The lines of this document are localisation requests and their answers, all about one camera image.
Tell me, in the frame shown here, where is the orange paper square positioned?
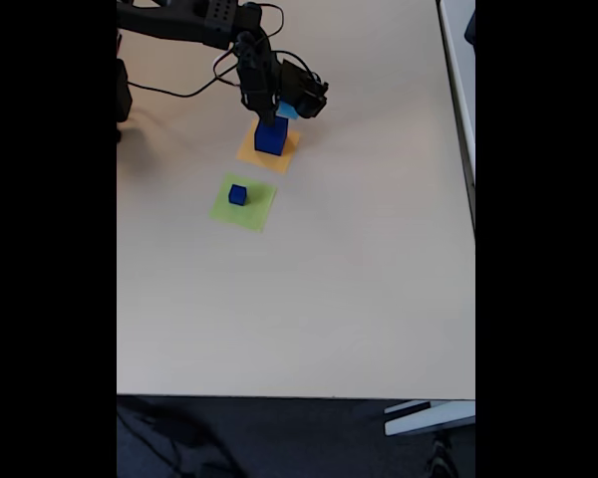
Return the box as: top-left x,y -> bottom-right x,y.
235,118 -> 301,175

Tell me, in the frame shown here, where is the green paper square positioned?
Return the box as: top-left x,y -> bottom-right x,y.
207,172 -> 278,234

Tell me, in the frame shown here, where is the large blue cube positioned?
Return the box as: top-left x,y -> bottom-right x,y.
253,117 -> 288,157

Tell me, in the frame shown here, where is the white side table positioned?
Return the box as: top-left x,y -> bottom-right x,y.
436,0 -> 476,240

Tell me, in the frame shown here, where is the white table foot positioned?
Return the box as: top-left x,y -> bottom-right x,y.
383,399 -> 476,437

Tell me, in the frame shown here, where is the black camera box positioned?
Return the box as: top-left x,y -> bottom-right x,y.
277,58 -> 330,120

